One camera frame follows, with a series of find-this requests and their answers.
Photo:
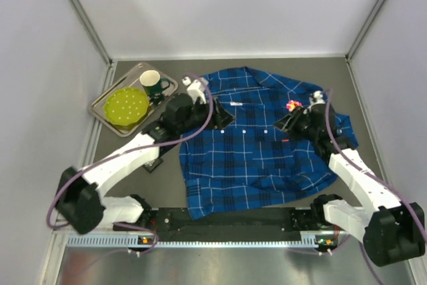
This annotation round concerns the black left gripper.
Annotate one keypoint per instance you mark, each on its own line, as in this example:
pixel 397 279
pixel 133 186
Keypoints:
pixel 212 115

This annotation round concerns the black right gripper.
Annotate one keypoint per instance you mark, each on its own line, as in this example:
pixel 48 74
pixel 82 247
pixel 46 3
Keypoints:
pixel 297 119

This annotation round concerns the pink flower brooch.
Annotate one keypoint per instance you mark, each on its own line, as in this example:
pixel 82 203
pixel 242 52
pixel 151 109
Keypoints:
pixel 292 105

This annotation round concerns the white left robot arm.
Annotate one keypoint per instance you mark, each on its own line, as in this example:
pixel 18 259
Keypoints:
pixel 82 194

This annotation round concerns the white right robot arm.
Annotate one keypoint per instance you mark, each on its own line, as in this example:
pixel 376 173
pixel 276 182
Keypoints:
pixel 389 229

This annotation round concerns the blue plaid shirt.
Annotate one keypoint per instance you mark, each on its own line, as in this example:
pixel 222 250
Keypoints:
pixel 251 164

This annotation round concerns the green mug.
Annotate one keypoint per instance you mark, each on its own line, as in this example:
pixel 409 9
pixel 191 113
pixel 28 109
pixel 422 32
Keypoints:
pixel 153 83

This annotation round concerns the yellow-green dotted plate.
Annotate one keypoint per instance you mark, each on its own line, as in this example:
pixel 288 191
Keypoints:
pixel 126 108

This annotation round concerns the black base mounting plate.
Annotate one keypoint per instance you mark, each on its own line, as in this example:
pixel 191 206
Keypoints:
pixel 258 225

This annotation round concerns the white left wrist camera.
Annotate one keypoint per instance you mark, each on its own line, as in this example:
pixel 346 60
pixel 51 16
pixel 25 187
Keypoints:
pixel 196 89

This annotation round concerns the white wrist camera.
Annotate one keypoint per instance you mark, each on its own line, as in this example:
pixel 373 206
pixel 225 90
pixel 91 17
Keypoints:
pixel 196 89
pixel 316 97

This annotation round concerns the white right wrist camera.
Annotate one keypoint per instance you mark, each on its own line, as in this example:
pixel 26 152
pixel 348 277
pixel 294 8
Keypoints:
pixel 316 97

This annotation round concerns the small black frame box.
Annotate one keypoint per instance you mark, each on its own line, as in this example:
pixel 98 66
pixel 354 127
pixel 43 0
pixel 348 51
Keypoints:
pixel 158 162

